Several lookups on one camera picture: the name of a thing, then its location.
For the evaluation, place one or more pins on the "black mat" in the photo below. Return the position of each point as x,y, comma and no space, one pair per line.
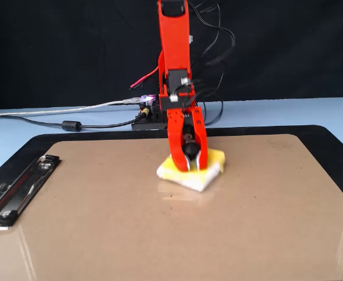
335,146

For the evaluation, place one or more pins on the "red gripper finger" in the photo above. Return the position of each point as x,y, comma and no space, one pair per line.
203,140
176,143

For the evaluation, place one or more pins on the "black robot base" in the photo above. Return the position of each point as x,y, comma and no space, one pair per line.
154,123

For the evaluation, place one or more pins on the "brown clipboard board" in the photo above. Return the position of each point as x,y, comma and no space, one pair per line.
171,234

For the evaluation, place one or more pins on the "black backdrop cloth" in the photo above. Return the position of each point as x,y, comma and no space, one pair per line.
57,44

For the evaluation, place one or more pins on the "controller board with LED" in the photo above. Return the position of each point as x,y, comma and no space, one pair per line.
146,100

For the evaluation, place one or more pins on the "red gripper body black motor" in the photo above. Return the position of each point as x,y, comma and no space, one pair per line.
177,115

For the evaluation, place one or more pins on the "yellow white sponge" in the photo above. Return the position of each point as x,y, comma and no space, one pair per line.
195,180

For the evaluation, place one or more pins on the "metal clipboard clip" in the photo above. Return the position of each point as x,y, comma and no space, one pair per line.
19,191

